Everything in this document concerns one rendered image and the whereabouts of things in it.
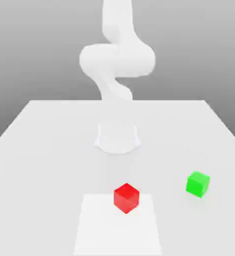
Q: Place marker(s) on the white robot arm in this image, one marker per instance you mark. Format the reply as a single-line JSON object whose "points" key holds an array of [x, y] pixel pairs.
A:
{"points": [[117, 60]]}

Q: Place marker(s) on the small red cube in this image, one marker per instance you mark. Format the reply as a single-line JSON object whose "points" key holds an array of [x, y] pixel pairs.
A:
{"points": [[126, 198]]}

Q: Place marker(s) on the small green cube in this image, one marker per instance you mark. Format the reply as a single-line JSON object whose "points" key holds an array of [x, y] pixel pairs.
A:
{"points": [[197, 184]]}

